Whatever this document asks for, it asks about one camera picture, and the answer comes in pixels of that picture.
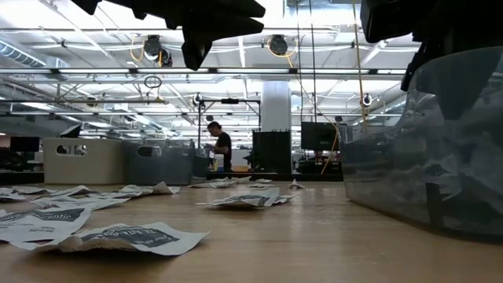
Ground white building column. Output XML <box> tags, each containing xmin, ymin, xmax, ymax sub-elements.
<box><xmin>260</xmin><ymin>80</ymin><xmax>292</xmax><ymax>133</ymax></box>

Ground long ceiling light rail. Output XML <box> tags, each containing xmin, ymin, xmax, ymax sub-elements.
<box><xmin>127</xmin><ymin>68</ymin><xmax>418</xmax><ymax>76</ymax></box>

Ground yellow hanging cable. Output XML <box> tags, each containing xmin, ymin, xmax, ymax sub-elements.
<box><xmin>266</xmin><ymin>39</ymin><xmax>340</xmax><ymax>176</ymax></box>

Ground person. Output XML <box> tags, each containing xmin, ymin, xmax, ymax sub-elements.
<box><xmin>203</xmin><ymin>120</ymin><xmax>233</xmax><ymax>173</ymax></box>

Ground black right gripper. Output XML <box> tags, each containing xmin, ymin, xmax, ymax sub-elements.
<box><xmin>359</xmin><ymin>0</ymin><xmax>503</xmax><ymax>121</ymax></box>

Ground brown translucent plastic bin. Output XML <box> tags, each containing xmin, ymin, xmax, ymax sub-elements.
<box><xmin>122</xmin><ymin>139</ymin><xmax>196</xmax><ymax>186</ymax></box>
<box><xmin>335</xmin><ymin>46</ymin><xmax>503</xmax><ymax>238</ymax></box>

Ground hanging black cable coil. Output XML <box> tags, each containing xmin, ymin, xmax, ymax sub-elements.
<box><xmin>143</xmin><ymin>75</ymin><xmax>163</xmax><ymax>90</ymax></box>

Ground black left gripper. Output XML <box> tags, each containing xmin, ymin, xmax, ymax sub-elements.
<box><xmin>70</xmin><ymin>0</ymin><xmax>266</xmax><ymax>72</ymax></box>

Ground black cabinet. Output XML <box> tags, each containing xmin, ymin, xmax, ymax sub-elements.
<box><xmin>251</xmin><ymin>130</ymin><xmax>293</xmax><ymax>175</ymax></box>

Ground distant black rig frame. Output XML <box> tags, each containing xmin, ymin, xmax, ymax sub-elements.
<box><xmin>196</xmin><ymin>97</ymin><xmax>263</xmax><ymax>150</ymax></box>

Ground silver ceiling duct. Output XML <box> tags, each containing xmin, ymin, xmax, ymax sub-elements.
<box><xmin>0</xmin><ymin>39</ymin><xmax>71</xmax><ymax>68</ymax></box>

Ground black monitor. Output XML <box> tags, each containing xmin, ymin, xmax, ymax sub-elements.
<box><xmin>9</xmin><ymin>135</ymin><xmax>41</xmax><ymax>154</ymax></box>
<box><xmin>299</xmin><ymin>121</ymin><xmax>340</xmax><ymax>152</ymax></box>

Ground orange hanging cable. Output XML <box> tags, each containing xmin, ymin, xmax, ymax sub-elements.
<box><xmin>351</xmin><ymin>0</ymin><xmax>367</xmax><ymax>127</ymax></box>

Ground light grey plastic bin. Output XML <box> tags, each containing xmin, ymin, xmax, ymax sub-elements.
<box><xmin>42</xmin><ymin>137</ymin><xmax>127</xmax><ymax>186</ymax></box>

